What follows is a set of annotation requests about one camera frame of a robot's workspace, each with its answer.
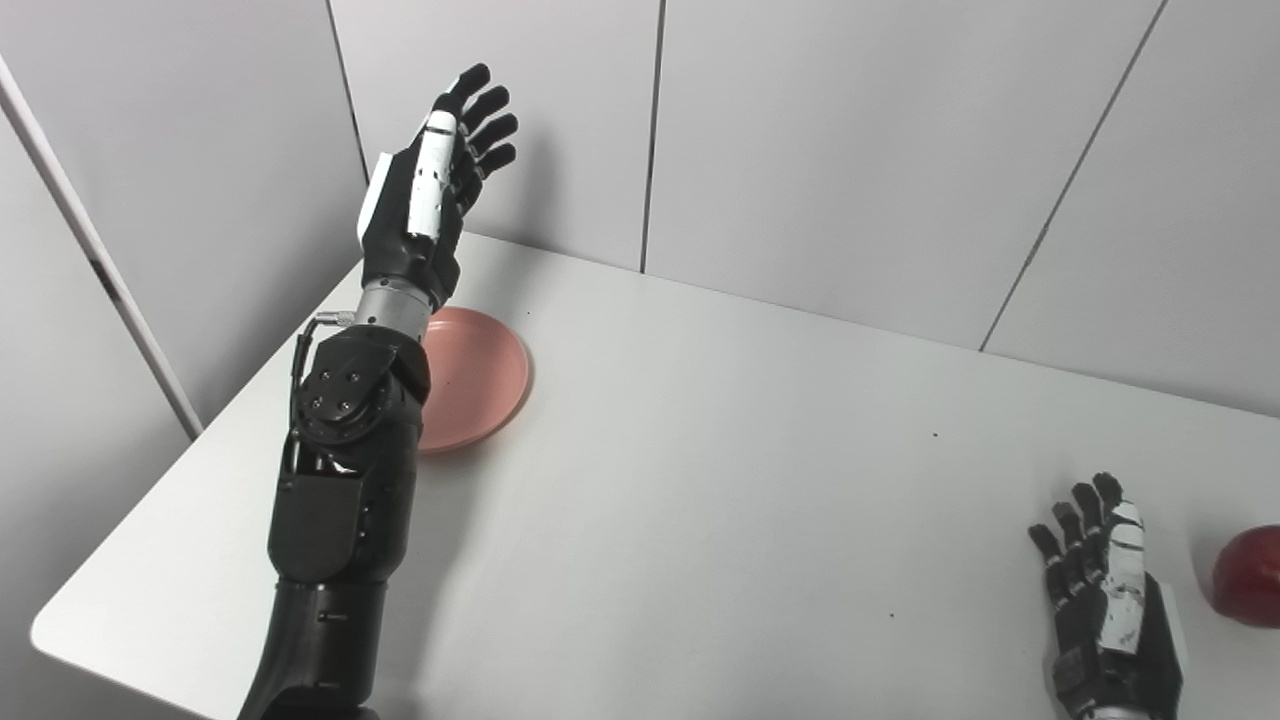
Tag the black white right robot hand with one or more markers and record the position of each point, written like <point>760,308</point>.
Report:
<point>1120,660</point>

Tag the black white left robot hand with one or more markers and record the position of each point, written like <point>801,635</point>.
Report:
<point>410,240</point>

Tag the pink round plate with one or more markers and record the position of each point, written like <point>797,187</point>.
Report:
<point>475,385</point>

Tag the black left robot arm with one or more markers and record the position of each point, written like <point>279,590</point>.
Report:
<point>335,520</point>

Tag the red apple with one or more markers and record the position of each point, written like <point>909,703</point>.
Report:
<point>1250,580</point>

